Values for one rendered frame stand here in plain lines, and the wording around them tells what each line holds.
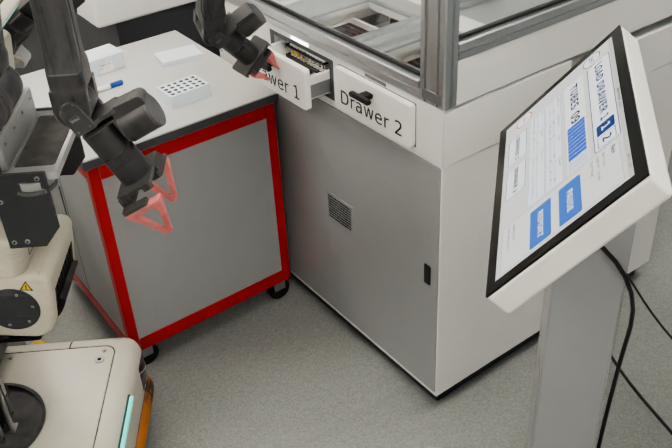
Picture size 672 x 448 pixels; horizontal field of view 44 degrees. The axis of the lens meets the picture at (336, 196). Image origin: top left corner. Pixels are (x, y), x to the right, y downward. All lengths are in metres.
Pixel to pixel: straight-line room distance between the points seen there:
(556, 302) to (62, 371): 1.30
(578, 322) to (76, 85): 0.94
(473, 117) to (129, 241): 1.00
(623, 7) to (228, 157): 1.11
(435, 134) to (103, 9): 1.34
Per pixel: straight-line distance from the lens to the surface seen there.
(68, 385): 2.24
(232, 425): 2.42
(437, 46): 1.78
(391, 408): 2.42
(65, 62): 1.31
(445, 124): 1.84
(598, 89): 1.48
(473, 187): 2.01
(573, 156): 1.37
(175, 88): 2.36
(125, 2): 2.86
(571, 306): 1.53
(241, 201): 2.46
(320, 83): 2.13
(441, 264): 2.06
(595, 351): 1.60
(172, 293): 2.49
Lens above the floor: 1.79
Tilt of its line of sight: 33 degrees down
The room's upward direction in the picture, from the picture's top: 3 degrees counter-clockwise
